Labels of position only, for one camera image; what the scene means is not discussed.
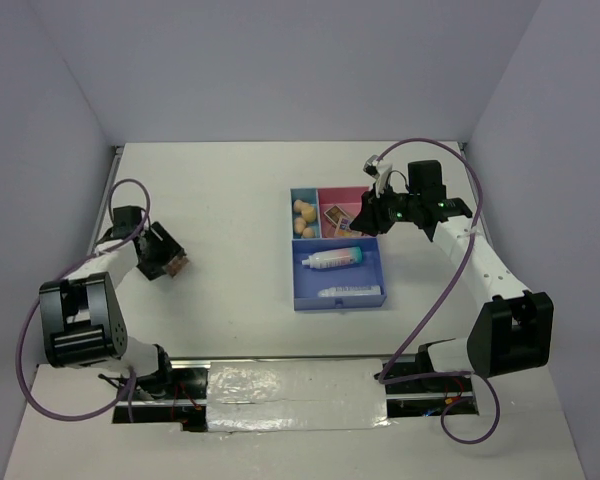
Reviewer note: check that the foil covered base rail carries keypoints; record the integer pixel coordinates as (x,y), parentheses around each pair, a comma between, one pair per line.
(294,394)

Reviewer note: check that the small peach palette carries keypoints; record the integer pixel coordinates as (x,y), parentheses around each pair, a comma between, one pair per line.
(176,264)

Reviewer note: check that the brown eyeshadow palette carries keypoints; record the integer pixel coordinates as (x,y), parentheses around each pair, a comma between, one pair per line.
(334,214)

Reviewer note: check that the pink teal gradient bottle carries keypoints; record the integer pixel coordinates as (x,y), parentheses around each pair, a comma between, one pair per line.
(334,258)

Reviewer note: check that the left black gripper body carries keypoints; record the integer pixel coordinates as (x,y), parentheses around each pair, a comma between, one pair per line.
(159,251)

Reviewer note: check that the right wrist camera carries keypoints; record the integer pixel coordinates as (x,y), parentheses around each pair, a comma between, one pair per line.
(380,171)

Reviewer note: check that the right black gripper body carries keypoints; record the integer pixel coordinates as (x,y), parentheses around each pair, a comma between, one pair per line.
(391,208)

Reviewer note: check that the colourful eyeshadow palette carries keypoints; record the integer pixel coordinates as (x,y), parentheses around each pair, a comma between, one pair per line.
(343,228)

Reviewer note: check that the three-compartment organizer tray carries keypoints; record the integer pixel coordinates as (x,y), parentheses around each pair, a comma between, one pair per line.
(308,282)

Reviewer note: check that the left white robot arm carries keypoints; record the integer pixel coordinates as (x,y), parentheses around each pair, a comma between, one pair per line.
(82,320)

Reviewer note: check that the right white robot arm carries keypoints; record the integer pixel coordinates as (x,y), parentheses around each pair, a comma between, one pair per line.
(513,328)

